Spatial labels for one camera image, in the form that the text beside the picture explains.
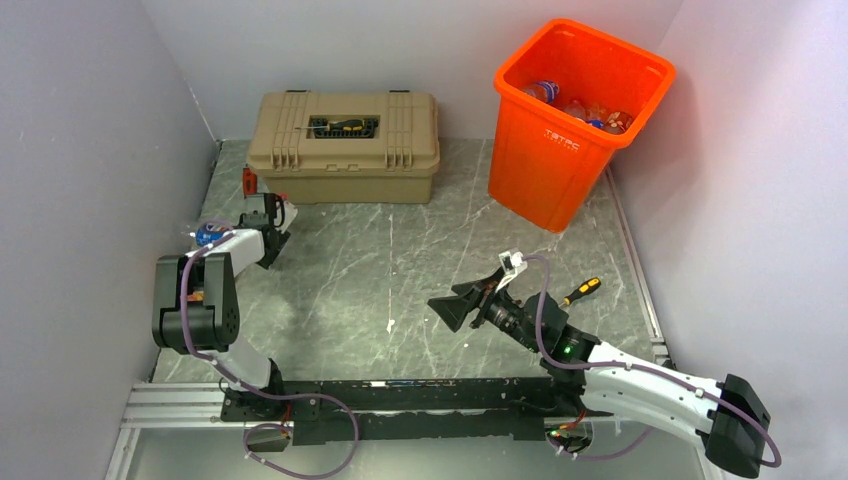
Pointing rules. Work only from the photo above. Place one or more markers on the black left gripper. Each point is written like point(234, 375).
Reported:
point(266, 262)

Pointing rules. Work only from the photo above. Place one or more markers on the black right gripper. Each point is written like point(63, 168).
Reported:
point(454, 309)

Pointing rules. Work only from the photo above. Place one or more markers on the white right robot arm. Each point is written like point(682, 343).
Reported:
point(725, 418)

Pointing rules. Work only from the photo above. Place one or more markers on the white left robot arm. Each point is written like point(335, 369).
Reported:
point(196, 308)

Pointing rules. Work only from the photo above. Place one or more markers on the orange plastic bin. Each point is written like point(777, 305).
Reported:
point(545, 162)

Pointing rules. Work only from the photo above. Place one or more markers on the pepsi bottle far left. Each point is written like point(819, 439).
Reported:
point(198, 234)

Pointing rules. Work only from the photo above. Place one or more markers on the tan plastic toolbox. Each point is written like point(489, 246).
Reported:
point(392, 160)

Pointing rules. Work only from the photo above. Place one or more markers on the yellow black screwdriver on table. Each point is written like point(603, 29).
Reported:
point(585, 289)

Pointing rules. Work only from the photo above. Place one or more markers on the black yellow screwdriver on toolbox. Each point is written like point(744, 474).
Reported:
point(336, 125)

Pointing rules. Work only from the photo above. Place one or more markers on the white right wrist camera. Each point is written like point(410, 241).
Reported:
point(513, 263)

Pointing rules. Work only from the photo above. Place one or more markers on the red handled tool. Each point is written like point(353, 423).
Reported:
point(249, 182)

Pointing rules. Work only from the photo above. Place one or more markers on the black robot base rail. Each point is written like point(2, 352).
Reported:
point(521, 408)

